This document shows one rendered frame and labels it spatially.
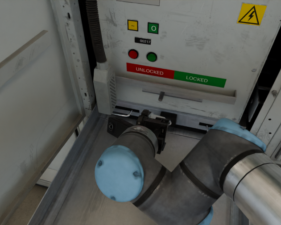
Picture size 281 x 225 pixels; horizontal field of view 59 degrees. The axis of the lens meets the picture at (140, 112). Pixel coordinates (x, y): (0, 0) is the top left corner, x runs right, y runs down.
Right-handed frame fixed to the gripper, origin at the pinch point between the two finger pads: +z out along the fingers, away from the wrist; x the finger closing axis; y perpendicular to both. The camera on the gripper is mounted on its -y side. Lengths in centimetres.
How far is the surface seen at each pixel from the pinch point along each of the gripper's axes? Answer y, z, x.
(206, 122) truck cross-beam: 18.0, 16.6, -2.7
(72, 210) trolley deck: -16.2, -15.0, -28.2
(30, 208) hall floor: -75, 46, -90
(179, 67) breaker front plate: 6.0, 7.0, 15.8
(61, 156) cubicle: -47, 32, -40
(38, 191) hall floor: -76, 55, -84
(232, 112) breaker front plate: 25.6, 14.7, 3.1
